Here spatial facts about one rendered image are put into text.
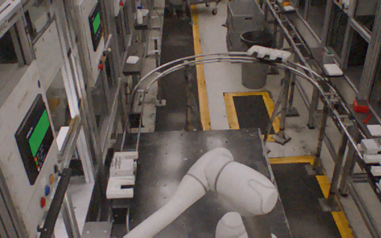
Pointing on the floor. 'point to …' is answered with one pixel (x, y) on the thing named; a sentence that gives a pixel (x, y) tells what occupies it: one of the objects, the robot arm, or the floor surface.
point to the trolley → (190, 4)
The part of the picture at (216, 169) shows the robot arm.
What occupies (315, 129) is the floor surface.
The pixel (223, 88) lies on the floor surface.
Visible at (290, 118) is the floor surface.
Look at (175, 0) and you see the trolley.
